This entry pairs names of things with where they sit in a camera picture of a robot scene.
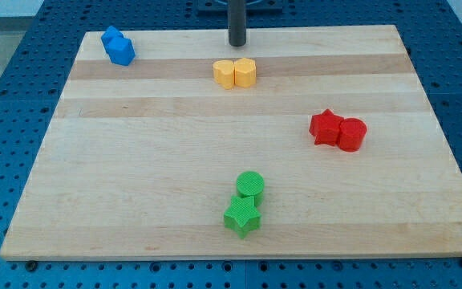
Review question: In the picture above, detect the blue triangle block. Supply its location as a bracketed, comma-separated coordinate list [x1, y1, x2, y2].
[100, 26, 124, 52]

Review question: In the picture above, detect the green cylinder block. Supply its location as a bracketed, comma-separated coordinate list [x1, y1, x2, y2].
[236, 171, 265, 206]

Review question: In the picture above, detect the green star block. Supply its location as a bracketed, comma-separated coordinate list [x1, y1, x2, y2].
[223, 196, 261, 239]

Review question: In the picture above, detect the yellow heart block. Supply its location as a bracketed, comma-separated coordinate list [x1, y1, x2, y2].
[213, 60, 234, 89]

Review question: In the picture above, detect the light wooden board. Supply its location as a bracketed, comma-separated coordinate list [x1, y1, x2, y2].
[0, 25, 462, 261]

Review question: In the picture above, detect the yellow pentagon block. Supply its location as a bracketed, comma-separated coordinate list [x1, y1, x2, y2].
[234, 58, 257, 88]

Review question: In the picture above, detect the red star block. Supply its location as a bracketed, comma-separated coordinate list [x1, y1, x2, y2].
[309, 109, 344, 146]

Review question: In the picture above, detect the red cylinder block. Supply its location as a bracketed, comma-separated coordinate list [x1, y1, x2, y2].
[337, 118, 367, 152]

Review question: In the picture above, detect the blue cube block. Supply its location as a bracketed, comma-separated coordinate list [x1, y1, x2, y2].
[105, 37, 135, 66]

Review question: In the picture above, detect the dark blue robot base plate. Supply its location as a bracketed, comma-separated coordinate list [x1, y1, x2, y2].
[193, 0, 284, 15]

